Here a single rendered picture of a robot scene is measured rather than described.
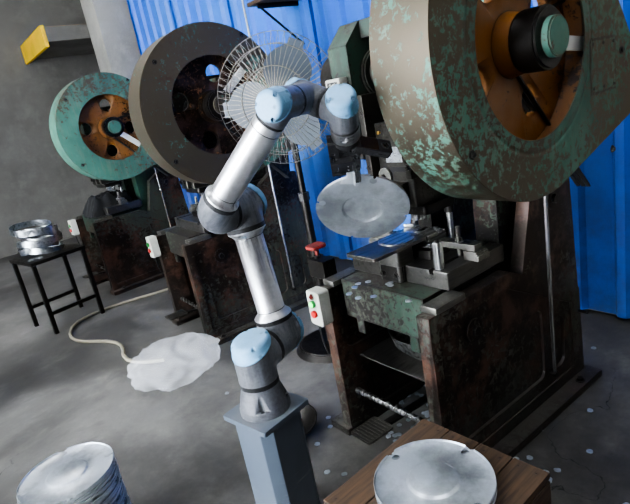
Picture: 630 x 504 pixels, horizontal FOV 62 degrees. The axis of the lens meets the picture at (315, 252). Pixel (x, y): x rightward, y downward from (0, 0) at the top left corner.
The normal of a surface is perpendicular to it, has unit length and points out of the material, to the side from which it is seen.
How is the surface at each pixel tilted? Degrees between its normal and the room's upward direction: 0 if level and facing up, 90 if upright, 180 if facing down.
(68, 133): 90
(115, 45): 90
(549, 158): 90
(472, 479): 0
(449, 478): 0
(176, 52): 90
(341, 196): 125
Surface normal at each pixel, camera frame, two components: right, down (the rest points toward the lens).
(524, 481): -0.18, -0.94
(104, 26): 0.61, 0.12
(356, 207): -0.04, 0.80
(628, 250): 0.02, 0.29
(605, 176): -0.78, 0.31
